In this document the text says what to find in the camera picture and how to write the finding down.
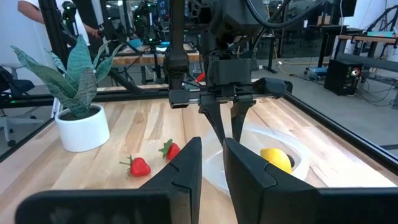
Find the person's hand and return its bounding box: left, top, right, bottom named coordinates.
left=83, top=24, right=101, bottom=40

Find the wooden table with black frame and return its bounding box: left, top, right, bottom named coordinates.
left=110, top=43, right=201, bottom=68

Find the clear plastic tupperware container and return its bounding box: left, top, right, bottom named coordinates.
left=201, top=123, right=312, bottom=195

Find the person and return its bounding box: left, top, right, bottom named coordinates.
left=17, top=0, right=101, bottom=44

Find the black computer tower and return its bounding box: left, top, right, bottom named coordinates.
left=323, top=58, right=364, bottom=96

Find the yellow lemon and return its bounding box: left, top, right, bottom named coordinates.
left=259, top=147, right=294, bottom=175

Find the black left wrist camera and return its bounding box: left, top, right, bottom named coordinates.
left=207, top=57, right=253, bottom=87

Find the blue cart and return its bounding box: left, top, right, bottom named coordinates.
left=303, top=65, right=328, bottom=82

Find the red strawberry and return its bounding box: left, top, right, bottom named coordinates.
left=158, top=138, right=182, bottom=162
left=119, top=154, right=152, bottom=178

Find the green snake plant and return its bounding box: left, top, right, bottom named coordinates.
left=10, top=34, right=124, bottom=119

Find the wooden workbench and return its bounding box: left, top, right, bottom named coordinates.
left=332, top=29, right=398, bottom=68

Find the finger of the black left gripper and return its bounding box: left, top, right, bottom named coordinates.
left=230, top=98, right=257, bottom=144
left=198, top=100, right=227, bottom=147

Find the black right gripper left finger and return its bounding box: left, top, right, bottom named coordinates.
left=139, top=136, right=203, bottom=224

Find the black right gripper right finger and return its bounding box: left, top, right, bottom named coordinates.
left=223, top=138, right=321, bottom=224

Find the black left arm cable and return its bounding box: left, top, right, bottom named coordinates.
left=244, top=0, right=327, bottom=31

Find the black office chair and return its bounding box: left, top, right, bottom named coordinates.
left=0, top=65, right=44, bottom=147

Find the white plant pot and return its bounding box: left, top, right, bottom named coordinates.
left=54, top=103, right=111, bottom=153

